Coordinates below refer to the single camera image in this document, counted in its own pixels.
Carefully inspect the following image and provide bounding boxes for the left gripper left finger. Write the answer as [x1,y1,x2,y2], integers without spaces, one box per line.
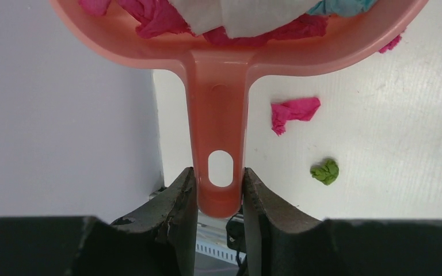
[0,167,198,275]

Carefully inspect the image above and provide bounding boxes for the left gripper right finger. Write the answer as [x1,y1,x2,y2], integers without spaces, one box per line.
[242,168,442,275]

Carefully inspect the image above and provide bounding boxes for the pink plastic dustpan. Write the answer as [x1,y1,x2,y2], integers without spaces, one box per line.
[51,1,425,218]

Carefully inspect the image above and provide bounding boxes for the white paper scrap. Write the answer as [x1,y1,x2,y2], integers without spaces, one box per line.
[169,0,318,39]

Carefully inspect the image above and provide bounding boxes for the cyan paper scrap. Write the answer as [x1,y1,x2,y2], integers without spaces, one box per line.
[306,0,377,17]

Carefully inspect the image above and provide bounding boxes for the green paper scrap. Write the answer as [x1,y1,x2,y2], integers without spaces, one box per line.
[310,159,340,186]

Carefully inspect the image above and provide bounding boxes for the left white cable duct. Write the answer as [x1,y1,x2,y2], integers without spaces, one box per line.
[195,224,246,265]

